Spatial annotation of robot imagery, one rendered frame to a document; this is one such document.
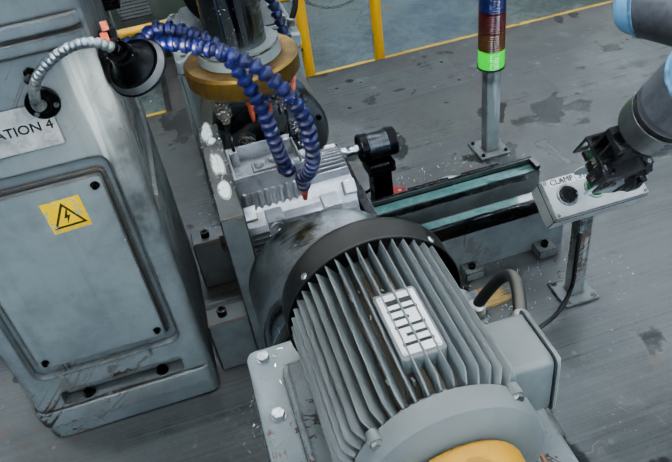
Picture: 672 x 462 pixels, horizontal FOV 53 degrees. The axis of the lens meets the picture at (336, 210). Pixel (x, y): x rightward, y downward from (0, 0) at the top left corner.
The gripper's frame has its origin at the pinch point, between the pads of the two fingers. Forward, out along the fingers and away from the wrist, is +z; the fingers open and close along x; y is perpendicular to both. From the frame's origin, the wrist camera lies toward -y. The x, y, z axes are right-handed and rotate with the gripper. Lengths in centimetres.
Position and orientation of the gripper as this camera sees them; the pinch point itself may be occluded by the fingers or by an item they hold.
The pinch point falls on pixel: (601, 182)
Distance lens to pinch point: 117.2
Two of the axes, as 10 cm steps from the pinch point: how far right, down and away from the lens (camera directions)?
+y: -9.5, 2.7, -1.5
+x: 3.0, 9.0, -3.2
